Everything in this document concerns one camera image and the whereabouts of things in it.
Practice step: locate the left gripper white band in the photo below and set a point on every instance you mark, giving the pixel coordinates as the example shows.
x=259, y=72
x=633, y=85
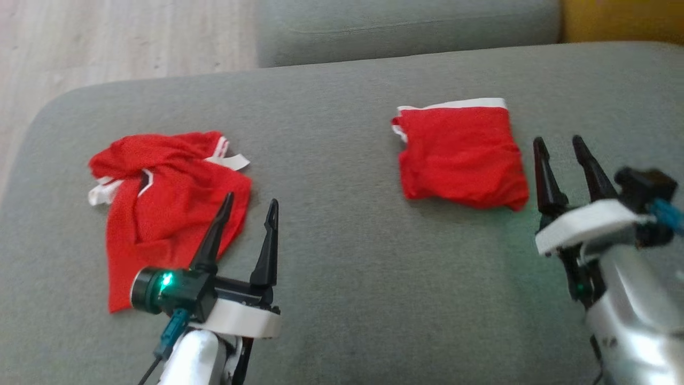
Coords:
x=240, y=320

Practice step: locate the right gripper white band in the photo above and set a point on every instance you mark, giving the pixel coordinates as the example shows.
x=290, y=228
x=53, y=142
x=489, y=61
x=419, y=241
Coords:
x=588, y=222

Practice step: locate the red basketball jersey white sleeve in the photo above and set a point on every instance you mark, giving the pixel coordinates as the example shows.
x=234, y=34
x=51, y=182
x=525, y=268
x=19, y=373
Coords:
x=160, y=214

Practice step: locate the red shorts white trim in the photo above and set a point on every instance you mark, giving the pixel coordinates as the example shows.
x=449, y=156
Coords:
x=459, y=155

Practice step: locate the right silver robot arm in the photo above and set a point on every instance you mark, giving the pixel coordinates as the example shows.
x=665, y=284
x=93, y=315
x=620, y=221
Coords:
x=636, y=310

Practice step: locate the grey sofa seat cushion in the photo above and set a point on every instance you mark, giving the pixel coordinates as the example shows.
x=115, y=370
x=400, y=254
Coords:
x=342, y=267

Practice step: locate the yellow pillow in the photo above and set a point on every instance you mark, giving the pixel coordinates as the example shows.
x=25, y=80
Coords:
x=625, y=18

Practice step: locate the grey sofa back cushion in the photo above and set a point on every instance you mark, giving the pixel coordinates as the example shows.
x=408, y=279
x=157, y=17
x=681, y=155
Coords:
x=406, y=29

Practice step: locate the left black wrist camera box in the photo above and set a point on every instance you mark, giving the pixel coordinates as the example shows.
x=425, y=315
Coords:
x=184, y=291

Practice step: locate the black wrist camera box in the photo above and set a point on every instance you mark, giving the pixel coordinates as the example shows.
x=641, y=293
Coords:
x=644, y=184
x=184, y=291

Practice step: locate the right black wrist camera box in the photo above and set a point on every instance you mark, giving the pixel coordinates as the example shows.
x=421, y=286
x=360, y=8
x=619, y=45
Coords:
x=644, y=184

